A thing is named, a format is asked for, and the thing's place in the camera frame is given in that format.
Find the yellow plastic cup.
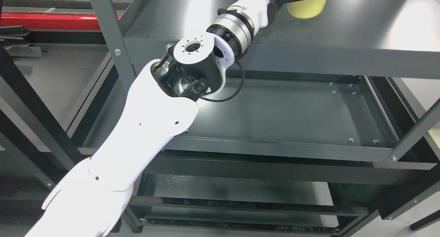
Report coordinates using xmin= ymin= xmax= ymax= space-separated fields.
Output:
xmin=287 ymin=0 xmax=327 ymax=19

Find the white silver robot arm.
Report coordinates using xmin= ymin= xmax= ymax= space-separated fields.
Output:
xmin=26 ymin=0 xmax=326 ymax=237

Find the dark metal shelf rack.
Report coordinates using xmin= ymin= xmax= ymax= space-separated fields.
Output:
xmin=1 ymin=0 xmax=440 ymax=237

